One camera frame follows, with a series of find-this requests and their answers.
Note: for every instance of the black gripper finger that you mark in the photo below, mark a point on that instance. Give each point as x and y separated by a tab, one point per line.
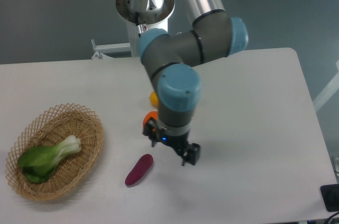
191	154
150	131

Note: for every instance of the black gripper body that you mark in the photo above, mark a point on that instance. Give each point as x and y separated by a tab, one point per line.
179	143

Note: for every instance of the green bok choy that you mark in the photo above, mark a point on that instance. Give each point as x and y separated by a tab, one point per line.
39	162

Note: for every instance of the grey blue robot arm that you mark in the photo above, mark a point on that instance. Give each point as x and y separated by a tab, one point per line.
170	61

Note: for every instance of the woven wicker basket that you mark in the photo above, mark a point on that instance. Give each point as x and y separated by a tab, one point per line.
51	128

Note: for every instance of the orange tangerine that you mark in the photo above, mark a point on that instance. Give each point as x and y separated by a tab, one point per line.
150	118

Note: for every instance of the yellow papaya half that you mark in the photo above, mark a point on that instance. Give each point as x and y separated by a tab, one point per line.
154	99

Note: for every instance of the purple sweet potato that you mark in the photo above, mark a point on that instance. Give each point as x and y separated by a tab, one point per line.
140	169

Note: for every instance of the black device at table edge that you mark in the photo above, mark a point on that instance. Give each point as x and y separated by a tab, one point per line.
330	197

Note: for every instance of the white table leg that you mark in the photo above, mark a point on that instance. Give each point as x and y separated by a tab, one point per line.
327	92

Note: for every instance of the white pedestal foot frame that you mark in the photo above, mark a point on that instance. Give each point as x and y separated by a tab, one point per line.
111	48

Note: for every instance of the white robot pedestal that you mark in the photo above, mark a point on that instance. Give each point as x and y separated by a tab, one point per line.
143	15

